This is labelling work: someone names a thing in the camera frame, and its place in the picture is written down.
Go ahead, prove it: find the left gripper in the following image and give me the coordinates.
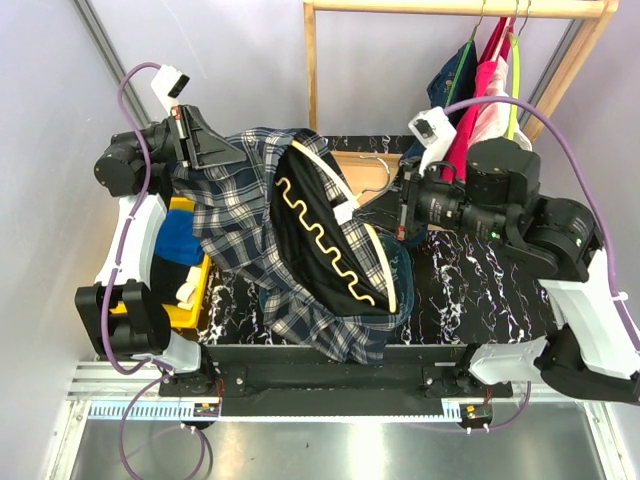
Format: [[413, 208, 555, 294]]
[[111, 105, 248, 171]]

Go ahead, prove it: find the pink red t-shirt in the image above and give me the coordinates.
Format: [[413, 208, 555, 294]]
[[441, 17, 514, 182]]

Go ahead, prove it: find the navy plaid skirt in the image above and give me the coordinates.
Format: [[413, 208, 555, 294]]
[[168, 127, 410, 365]]

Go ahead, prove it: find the cream wavy skirt hanger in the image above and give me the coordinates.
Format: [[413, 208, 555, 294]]
[[270, 140, 399, 317]]

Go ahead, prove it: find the blue denim garment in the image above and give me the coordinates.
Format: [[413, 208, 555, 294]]
[[401, 41, 478, 159]]

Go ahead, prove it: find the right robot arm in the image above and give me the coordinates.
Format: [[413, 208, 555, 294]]
[[394, 138, 639, 404]]

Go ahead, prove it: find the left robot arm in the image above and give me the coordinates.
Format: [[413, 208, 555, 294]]
[[75, 105, 245, 396]]

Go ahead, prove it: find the lime green hanger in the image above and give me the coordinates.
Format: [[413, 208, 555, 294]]
[[505, 16, 529, 140]]

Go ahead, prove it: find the clear blue plastic tub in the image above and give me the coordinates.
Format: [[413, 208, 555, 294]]
[[256, 232, 415, 344]]

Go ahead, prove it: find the wooden clothes rack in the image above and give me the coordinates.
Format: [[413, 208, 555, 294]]
[[302, 0, 620, 211]]

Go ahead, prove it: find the blue folded cloth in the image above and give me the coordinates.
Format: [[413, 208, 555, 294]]
[[154, 209, 204, 266]]

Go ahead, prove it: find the white garment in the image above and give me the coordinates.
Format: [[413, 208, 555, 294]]
[[484, 102, 532, 151]]

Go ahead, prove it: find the black folded cloth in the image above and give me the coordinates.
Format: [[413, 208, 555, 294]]
[[150, 255, 191, 306]]

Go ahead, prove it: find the yellow plastic bin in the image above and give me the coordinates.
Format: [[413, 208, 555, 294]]
[[110, 197, 212, 330]]

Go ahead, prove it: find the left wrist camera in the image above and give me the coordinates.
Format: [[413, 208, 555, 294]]
[[150, 64, 190, 115]]

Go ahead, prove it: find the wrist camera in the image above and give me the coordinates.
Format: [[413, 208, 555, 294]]
[[150, 64, 190, 115], [408, 107, 456, 176]]

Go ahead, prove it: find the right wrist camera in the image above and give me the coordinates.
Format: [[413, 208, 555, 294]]
[[408, 107, 456, 176]]

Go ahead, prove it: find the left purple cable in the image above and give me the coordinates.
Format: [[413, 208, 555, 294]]
[[97, 62, 214, 480]]

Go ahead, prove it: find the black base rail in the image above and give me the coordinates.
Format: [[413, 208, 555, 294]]
[[159, 345, 513, 421]]

